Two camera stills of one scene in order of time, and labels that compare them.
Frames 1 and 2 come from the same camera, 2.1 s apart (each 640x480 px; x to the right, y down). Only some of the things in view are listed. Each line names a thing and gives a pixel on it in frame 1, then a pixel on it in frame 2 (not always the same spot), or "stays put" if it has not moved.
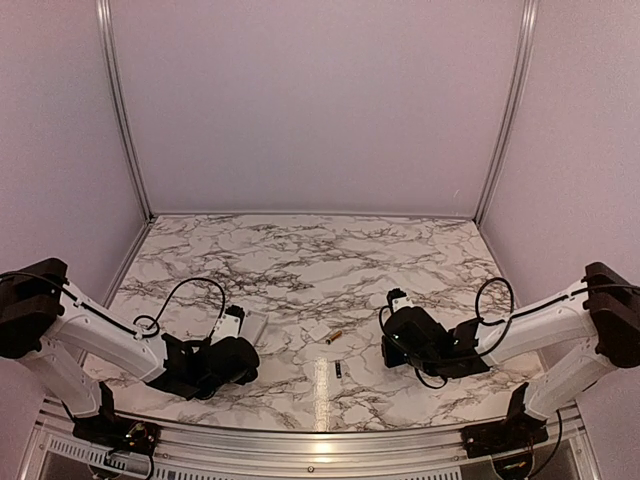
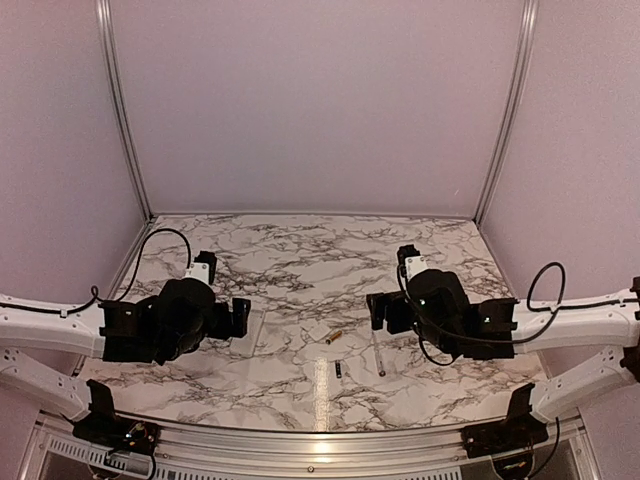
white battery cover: (319, 332) stays put
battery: (334, 337) stays put
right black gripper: (391, 358) → (378, 312)
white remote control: (253, 325) stays put
